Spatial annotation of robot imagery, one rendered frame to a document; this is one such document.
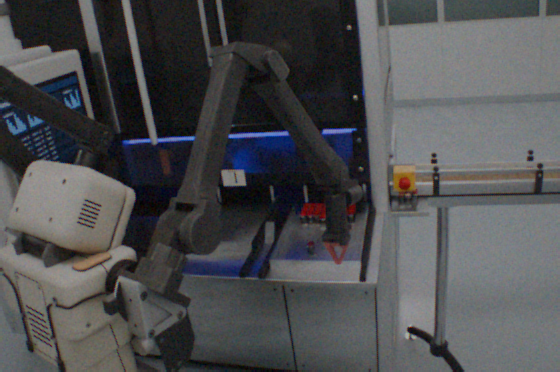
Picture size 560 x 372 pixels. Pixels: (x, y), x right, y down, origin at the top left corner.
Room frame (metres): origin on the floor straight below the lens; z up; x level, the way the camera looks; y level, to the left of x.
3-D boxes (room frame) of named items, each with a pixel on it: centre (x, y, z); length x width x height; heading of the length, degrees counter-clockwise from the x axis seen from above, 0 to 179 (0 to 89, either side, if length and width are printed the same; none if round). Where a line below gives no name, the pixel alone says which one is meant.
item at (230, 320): (2.16, 0.52, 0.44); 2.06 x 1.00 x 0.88; 73
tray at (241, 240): (1.46, 0.21, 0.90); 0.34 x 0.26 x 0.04; 163
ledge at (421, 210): (1.44, -0.42, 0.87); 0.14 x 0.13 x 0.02; 163
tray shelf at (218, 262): (1.34, 0.07, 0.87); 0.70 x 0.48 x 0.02; 73
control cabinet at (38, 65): (1.42, 0.81, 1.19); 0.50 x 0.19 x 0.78; 163
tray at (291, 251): (1.27, -0.09, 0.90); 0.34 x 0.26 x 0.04; 164
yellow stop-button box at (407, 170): (1.40, -0.39, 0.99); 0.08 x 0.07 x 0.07; 163
